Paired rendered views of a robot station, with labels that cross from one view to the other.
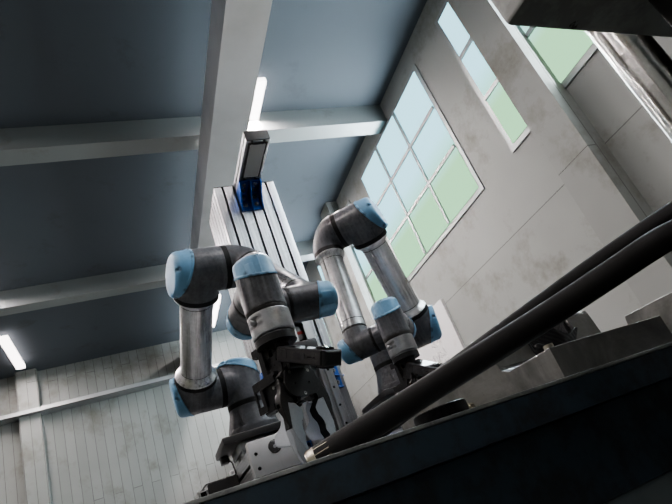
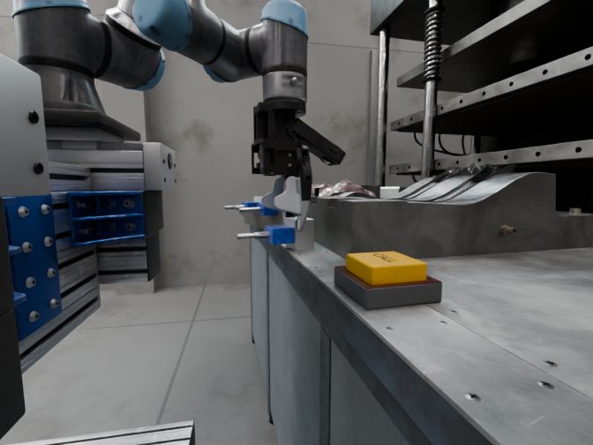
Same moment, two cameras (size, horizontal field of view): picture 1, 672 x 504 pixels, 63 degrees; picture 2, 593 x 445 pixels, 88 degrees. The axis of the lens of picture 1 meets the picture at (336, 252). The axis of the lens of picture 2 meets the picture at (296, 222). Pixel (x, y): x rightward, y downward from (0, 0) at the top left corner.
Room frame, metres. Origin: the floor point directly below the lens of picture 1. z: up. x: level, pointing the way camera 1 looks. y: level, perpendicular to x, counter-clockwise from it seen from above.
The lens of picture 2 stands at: (1.22, 0.45, 0.91)
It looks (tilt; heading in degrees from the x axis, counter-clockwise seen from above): 7 degrees down; 285
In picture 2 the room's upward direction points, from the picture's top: straight up
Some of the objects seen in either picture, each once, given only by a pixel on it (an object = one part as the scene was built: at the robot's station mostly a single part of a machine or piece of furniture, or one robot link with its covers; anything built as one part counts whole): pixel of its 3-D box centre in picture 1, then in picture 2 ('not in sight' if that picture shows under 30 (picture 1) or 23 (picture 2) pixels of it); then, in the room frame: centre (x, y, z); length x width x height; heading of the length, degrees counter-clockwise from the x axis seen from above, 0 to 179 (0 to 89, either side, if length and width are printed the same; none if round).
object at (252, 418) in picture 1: (251, 418); not in sight; (1.62, 0.41, 1.09); 0.15 x 0.15 x 0.10
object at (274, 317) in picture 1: (270, 327); not in sight; (0.88, 0.15, 1.07); 0.08 x 0.08 x 0.05
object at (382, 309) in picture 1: (390, 320); (282, 44); (1.39, -0.07, 1.15); 0.09 x 0.08 x 0.11; 167
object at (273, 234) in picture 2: not in sight; (273, 234); (1.40, -0.05, 0.83); 0.13 x 0.05 x 0.05; 39
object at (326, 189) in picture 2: not in sight; (336, 191); (1.35, -0.49, 0.90); 0.26 x 0.18 x 0.08; 46
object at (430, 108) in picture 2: not in sight; (428, 147); (1.01, -1.16, 1.10); 0.05 x 0.05 x 1.30
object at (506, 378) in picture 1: (513, 379); (439, 207); (1.11, -0.23, 0.87); 0.50 x 0.26 x 0.14; 29
